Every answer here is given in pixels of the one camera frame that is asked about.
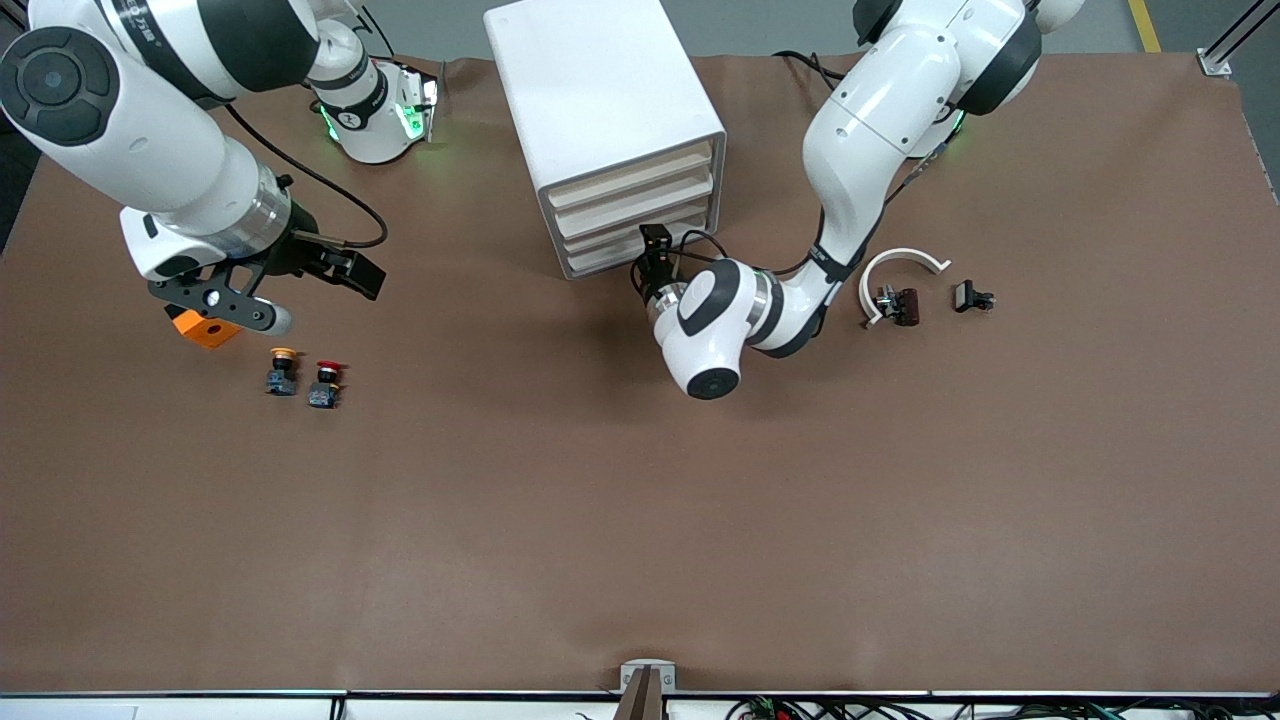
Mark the brown table mat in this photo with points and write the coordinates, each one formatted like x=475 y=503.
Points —
x=640 y=520

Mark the grey metal bracket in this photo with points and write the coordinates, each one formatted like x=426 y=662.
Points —
x=648 y=672

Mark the white table edge rail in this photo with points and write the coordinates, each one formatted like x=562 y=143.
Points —
x=200 y=705

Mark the white drawer cabinet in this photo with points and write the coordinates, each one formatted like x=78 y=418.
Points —
x=590 y=90

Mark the small black switch component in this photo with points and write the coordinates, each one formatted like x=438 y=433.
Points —
x=968 y=296

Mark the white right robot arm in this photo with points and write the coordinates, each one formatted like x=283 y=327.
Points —
x=150 y=130

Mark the dark brown switch component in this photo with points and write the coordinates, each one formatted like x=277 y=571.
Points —
x=905 y=307

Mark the aluminium frame profile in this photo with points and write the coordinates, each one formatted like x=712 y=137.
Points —
x=1230 y=45

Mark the white curved plastic arc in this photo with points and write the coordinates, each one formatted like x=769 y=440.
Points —
x=868 y=280

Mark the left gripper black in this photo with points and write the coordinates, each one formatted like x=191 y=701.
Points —
x=653 y=277

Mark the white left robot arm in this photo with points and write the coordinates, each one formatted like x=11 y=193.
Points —
x=870 y=110

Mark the red push button switch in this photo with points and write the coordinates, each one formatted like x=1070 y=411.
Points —
x=325 y=385

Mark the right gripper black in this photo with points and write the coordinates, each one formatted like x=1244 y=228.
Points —
x=297 y=252

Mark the white plastic drawer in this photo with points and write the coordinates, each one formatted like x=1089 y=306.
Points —
x=610 y=235
x=630 y=178
x=635 y=205
x=605 y=262

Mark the yellow push button switch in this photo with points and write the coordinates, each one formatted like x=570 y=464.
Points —
x=282 y=372

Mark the orange box with hole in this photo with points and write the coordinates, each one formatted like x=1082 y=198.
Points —
x=210 y=335

